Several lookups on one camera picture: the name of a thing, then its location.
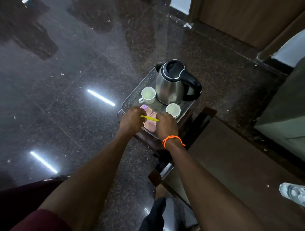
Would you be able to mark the person's left hand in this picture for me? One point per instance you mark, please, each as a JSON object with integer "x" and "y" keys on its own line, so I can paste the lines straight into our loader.
{"x": 130, "y": 120}

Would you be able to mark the person's right hand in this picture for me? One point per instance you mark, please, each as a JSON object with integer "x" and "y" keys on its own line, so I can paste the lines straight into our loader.
{"x": 166, "y": 125}

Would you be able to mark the person's right fingers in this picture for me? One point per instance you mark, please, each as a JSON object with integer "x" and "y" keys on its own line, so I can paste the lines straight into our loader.
{"x": 162, "y": 116}

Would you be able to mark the person's left fingers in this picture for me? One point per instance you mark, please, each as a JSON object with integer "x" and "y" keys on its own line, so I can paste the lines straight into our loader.
{"x": 140, "y": 111}

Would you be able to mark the yellow sachet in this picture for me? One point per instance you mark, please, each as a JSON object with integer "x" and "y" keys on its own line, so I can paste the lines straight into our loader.
{"x": 150, "y": 118}

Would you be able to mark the person's right forearm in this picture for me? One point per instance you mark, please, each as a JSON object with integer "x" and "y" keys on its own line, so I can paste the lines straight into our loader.
{"x": 214, "y": 190}

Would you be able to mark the person's left forearm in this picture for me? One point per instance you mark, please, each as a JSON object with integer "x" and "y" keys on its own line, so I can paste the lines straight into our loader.
{"x": 90, "y": 180}

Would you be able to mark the purple sachet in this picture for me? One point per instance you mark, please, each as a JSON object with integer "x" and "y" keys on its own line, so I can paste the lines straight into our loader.
{"x": 144, "y": 108}

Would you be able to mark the white ceramic cup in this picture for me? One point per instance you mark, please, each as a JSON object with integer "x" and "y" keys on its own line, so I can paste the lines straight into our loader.
{"x": 148, "y": 94}
{"x": 173, "y": 110}

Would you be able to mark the pink sachet holder box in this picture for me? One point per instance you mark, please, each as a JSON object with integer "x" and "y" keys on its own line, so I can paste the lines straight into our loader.
{"x": 150, "y": 125}

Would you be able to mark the silver metal tray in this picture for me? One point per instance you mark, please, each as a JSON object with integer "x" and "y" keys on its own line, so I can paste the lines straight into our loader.
{"x": 143, "y": 91}

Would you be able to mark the orange thread wristband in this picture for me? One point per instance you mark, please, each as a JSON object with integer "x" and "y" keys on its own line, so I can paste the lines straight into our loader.
{"x": 172, "y": 140}

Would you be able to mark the dark wooden stool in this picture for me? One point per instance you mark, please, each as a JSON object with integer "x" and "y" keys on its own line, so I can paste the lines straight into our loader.
{"x": 176, "y": 142}

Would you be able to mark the steel electric kettle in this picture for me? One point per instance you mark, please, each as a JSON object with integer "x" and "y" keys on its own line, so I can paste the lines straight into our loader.
{"x": 175, "y": 82}

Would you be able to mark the dark wooden bench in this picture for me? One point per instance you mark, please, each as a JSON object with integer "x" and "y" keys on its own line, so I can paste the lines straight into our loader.
{"x": 233, "y": 171}

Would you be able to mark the person's black shoe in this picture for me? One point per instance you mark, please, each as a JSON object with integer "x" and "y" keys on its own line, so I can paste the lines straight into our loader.
{"x": 154, "y": 217}

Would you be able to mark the grey upholstered chair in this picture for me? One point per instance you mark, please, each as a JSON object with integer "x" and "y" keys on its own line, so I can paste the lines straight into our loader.
{"x": 283, "y": 111}

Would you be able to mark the wooden door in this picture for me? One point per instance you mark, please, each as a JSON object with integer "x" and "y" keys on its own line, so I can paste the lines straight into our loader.
{"x": 247, "y": 19}

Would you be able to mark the clear plastic water bottle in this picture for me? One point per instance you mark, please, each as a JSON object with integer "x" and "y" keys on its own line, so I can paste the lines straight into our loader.
{"x": 293, "y": 191}

